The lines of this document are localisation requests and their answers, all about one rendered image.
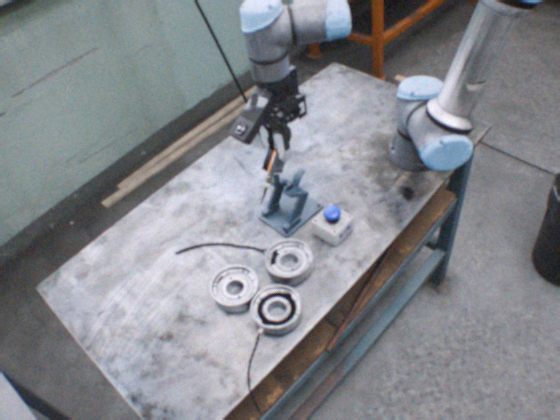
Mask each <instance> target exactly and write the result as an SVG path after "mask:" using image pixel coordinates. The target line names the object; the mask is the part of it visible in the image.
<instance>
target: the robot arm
mask: <svg viewBox="0 0 560 420"><path fill-rule="evenodd" d="M347 1H350V0H288V2H289V4H290V5H283V4H282V3H281V0H246V1H245V2H244V3H243V4H242V6H241V8H240V15H241V21H242V31H243V32H244V40H245V45H246V49H247V54H248V58H249V64H250V68H251V73H252V76H253V83H254V85H255V86H256V89H255V90H254V92H253V94H252V95H251V97H250V99H249V101H247V103H246V105H245V106H244V108H243V110H242V111H241V113H240V115H239V116H238V118H237V120H236V121H235V123H234V124H233V125H232V127H231V129H230V130H229V134H230V135H231V136H232V137H233V138H234V139H236V140H238V141H239V142H241V143H243V144H245V145H251V143H252V142H253V140H254V138H255V137H256V135H257V133H259V135H260V137H261V138H262V141H263V143H264V145H265V147H267V149H276V148H275V145H274V142H275V141H276V143H277V145H278V151H279V158H280V159H281V160H282V161H283V162H284V163H285V162H287V161H288V159H289V157H290V153H291V150H292V149H293V148H294V147H296V146H297V145H298V144H299V142H300V139H301V135H300V133H293V131H292V127H291V126H289V125H288V124H289V123H290V122H291V123H292V121H294V120H295V119H296V118H297V117H298V119H301V118H303V117H305V116H306V115H307V108H306V99H305V94H303V93H301V92H299V88H298V80H297V72H296V67H295V66H292V65H291V66H289V59H288V52H287V46H291V45H303V44H308V43H313V42H319V41H325V40H329V41H332V40H334V39H339V38H342V37H347V36H349V34H350V32H351V17H350V11H349V6H348V4H347ZM542 1H544V0H479V2H478V4H477V6H476V10H475V11H474V13H473V16H472V18H471V20H470V24H469V26H468V27H467V31H466V32H465V34H464V36H463V37H464V38H463V40H462V42H461V43H460V47H459V48H458V50H457V54H456V56H455V58H454V60H453V63H452V65H451V67H450V68H449V69H450V71H449V73H448V74H447V76H446V80H445V82H444V83H443V82H442V81H440V80H439V79H437V78H434V77H430V76H417V77H413V76H412V77H410V78H407V79H405V80H404V81H403V82H401V83H400V85H399V88H398V92H397V93H398V107H397V129H396V131H395V133H394V134H393V136H392V138H391V143H390V147H389V155H390V157H391V159H392V161H393V162H394V163H395V164H396V165H398V166H399V167H400V168H402V169H405V170H408V171H413V172H423V171H425V172H428V171H431V170H433V171H440V172H442V171H449V170H452V169H454V168H456V167H458V166H460V165H463V164H464V163H465V162H466V161H467V160H468V159H469V157H470V156H471V154H472V152H473V143H472V141H471V139H469V137H470V135H471V131H472V130H473V128H474V127H475V122H476V120H475V117H474V116H473V112H474V111H475V109H476V106H477V104H478V103H479V101H480V98H481V96H482V95H483V93H484V90H485V88H486V87H487V84H488V82H489V80H490V79H491V76H492V74H493V72H494V70H495V68H496V66H497V64H498V62H499V60H500V59H501V58H500V57H501V55H502V54H503V53H504V49H505V48H506V47H507V43H508V42H509V40H510V37H511V36H512V34H513V31H514V30H515V28H516V26H517V24H518V22H519V21H520V17H521V16H522V15H524V14H525V13H527V12H529V11H530V12H531V11H533V10H534V8H535V7H536V6H537V4H538V2H542ZM298 95H300V97H298V98H296V97H295V96H298ZM303 101H304V111H303V112H302V113H300V111H301V107H300V106H299V104H300V103H301V102H303Z"/></svg>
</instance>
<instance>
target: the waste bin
mask: <svg viewBox="0 0 560 420"><path fill-rule="evenodd" d="M546 203H547V205H546V206H547V208H546V210H545V215H544V218H543V220H542V223H541V227H540V231H539V233H538V236H537V238H536V241H535V246H534V248H533V251H532V260H533V265H534V267H535V268H536V269H537V272H538V273H539V274H540V275H541V276H542V277H544V278H545V280H547V281H549V283H553V284H554V285H557V286H559V287H560V172H559V173H557V175H556V176H555V178H554V180H553V185H552V187H551V189H550V191H549V195H548V200H547V202H546Z"/></svg>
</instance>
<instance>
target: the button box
mask: <svg viewBox="0 0 560 420"><path fill-rule="evenodd" d="M324 210H325V209H324ZM324 210H323V211H322V212H321V213H320V214H319V215H318V216H317V217H316V218H314V219H313V220H312V229H313V234H315V235H316V236H318V237H319V238H321V239H323V240H324V241H325V242H327V243H328V244H330V245H331V246H333V247H335V248H336V247H337V246H338V245H339V244H340V243H341V242H342V241H343V240H344V239H345V238H346V237H347V236H348V235H349V234H350V233H351V232H352V231H353V230H354V216H352V215H350V214H348V213H346V212H345V211H343V210H341V209H340V211H341V215H340V217H339V218H337V219H335V220H329V219H327V218H326V217H325V216H324Z"/></svg>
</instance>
